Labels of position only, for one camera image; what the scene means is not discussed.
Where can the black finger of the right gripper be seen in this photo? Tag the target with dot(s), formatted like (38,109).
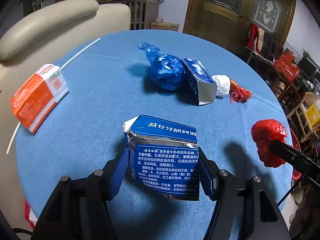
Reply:
(299,161)

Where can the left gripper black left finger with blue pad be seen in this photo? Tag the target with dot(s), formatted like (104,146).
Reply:
(77,209)

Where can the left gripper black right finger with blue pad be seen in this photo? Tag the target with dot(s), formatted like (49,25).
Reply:
(261,217)

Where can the red plastic bag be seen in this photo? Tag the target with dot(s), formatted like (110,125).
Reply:
(263,133)

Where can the crushed blue toothpaste box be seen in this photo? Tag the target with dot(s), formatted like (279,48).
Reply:
(164,156)

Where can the orange-red wrapper with fringe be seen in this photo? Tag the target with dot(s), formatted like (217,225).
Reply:
(238,93)

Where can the long blue toothpaste box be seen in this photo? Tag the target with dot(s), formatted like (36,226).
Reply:
(199,81)

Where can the red white bag under table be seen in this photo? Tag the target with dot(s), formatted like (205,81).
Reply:
(29,215)

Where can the yellow cardboard box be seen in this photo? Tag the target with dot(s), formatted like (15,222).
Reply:
(312,115)

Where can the wicker armchair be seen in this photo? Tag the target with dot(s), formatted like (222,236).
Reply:
(298,112)

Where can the dark wooden chair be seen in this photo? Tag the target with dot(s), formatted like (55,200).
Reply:
(278,84)

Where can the black computer monitor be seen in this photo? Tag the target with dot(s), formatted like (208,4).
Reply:
(308,67)

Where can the red bag on chair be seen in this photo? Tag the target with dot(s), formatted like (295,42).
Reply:
(284,65)

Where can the orange and white medicine box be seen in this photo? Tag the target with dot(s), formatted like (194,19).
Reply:
(38,96)

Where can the crumpled white paper ball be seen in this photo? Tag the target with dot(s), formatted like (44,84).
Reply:
(223,83)

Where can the blue tablecloth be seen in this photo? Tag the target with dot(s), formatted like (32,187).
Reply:
(108,85)

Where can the red and beige hanging clothes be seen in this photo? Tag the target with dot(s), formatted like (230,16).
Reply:
(255,38)

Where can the white thin tube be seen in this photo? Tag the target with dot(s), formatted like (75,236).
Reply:
(61,68)

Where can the crumpled blue plastic bag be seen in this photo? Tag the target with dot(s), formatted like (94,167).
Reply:
(166,71)

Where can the brown wooden double door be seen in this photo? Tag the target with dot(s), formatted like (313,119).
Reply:
(227,22)

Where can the brown cardboard box on floor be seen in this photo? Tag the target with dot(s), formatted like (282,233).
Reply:
(165,26)

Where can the wooden slatted crib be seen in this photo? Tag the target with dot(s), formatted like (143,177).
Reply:
(143,12)

